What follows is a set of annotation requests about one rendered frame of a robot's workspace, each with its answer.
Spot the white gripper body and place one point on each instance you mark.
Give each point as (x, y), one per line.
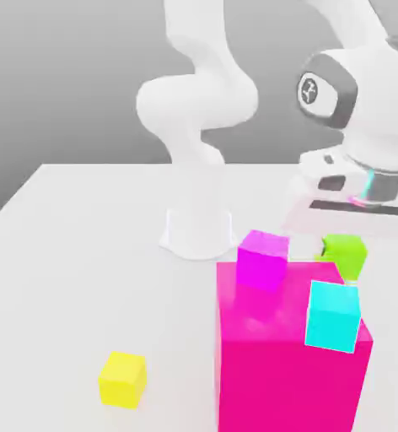
(323, 221)

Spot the small green cube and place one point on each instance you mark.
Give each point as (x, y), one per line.
(347, 256)

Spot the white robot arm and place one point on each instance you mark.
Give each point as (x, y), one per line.
(199, 101)

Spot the small magenta cube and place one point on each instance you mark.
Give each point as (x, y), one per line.
(261, 266)

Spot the small cyan cube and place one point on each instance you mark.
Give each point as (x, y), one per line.
(332, 320)

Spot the small yellow cube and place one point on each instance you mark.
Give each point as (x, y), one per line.
(122, 379)

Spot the large pink box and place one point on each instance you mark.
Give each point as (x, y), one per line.
(286, 381)

